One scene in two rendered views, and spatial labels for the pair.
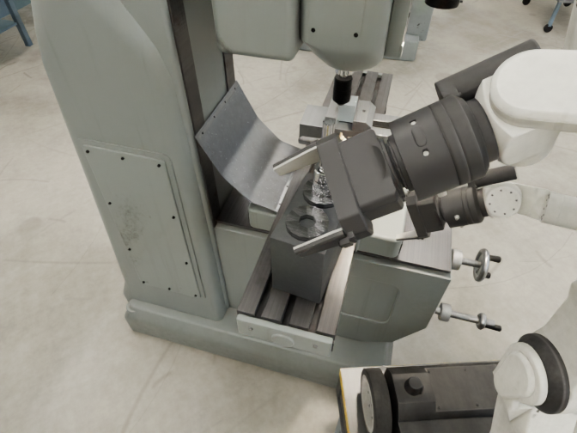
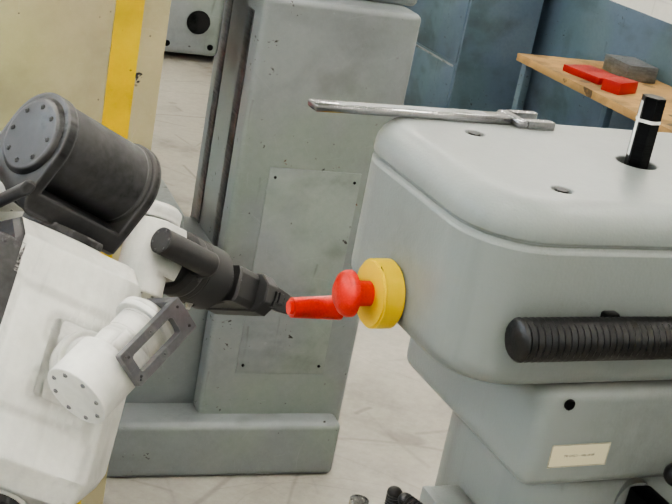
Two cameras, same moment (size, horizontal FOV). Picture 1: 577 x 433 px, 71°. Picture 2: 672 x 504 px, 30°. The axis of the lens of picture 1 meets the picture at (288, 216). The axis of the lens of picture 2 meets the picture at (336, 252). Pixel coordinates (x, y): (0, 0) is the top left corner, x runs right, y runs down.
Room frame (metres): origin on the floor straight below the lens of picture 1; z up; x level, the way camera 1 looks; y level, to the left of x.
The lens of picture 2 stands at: (1.60, -1.07, 2.15)
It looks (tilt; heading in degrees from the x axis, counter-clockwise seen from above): 20 degrees down; 137
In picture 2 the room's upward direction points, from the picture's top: 11 degrees clockwise
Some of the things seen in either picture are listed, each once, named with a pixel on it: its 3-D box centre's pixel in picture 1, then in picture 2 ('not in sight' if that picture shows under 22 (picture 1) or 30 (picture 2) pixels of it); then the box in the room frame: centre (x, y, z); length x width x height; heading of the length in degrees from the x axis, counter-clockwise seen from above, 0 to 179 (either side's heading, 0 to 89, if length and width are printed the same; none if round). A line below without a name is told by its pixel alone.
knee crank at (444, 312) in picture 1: (468, 318); not in sight; (0.68, -0.61, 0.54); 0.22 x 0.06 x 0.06; 74
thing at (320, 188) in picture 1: (324, 180); not in sight; (0.65, -0.08, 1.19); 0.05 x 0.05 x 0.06
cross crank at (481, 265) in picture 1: (470, 262); not in sight; (0.82, -0.62, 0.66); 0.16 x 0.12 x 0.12; 74
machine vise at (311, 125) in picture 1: (355, 124); not in sight; (1.12, -0.22, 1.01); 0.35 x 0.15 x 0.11; 75
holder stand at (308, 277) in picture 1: (313, 234); not in sight; (0.61, -0.06, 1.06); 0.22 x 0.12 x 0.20; 158
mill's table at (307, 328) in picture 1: (337, 167); not in sight; (1.01, -0.16, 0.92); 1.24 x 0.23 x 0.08; 164
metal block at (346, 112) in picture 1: (347, 108); not in sight; (1.12, -0.19, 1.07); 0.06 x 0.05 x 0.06; 165
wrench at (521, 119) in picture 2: not in sight; (433, 112); (0.82, -0.26, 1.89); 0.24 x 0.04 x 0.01; 75
